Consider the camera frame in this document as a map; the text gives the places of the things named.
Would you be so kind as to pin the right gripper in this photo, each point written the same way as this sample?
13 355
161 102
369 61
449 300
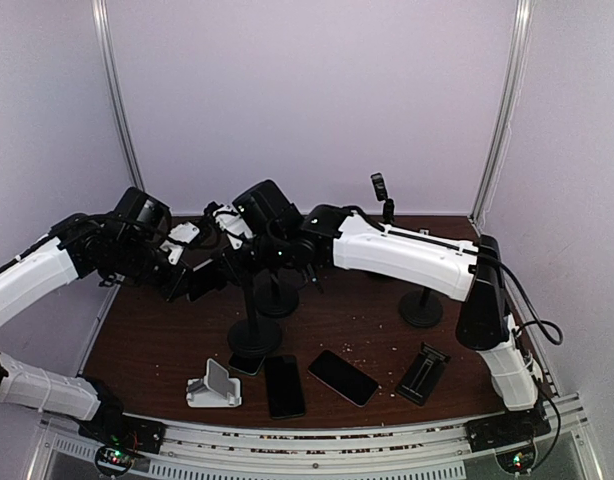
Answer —
241 274

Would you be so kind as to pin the left aluminium frame post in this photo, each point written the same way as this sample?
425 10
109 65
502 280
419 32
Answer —
104 36

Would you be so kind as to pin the black stand with teal phone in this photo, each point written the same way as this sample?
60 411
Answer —
275 298

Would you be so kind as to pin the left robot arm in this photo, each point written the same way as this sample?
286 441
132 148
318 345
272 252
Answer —
135 242

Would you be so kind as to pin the grey smartphone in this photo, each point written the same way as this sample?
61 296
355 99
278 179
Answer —
249 366

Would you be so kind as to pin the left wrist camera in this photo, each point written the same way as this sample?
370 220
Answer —
178 240

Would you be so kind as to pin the white folding phone stand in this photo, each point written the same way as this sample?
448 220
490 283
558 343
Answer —
216 389

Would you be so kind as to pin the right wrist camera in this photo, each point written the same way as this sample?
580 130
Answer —
231 223

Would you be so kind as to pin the black folding phone stand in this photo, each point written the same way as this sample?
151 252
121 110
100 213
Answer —
423 375

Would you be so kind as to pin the front aluminium rail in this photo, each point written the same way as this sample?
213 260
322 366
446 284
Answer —
430 450

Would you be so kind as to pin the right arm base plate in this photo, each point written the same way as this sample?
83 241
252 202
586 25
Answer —
505 429

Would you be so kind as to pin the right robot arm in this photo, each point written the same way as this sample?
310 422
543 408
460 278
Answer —
269 232

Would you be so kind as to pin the black gooseneck stand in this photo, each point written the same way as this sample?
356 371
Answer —
253 337
420 309

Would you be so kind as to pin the right aluminium frame post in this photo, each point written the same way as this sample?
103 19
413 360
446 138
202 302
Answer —
502 128

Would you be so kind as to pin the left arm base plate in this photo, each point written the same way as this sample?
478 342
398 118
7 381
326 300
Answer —
137 435

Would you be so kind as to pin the teal smartphone on stand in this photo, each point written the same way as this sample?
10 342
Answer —
313 279

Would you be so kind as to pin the aluminium frame post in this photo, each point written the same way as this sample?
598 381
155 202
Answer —
502 128
104 36

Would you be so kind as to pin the pink smartphone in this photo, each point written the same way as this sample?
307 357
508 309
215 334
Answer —
342 377

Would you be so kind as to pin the blue smartphone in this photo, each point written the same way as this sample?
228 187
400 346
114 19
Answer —
283 387

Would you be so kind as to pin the black stand with pink phone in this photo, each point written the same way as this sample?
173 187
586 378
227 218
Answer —
380 190

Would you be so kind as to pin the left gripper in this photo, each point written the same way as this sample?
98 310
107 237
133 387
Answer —
176 286

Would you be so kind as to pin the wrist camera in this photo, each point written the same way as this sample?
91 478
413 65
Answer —
178 240
231 223

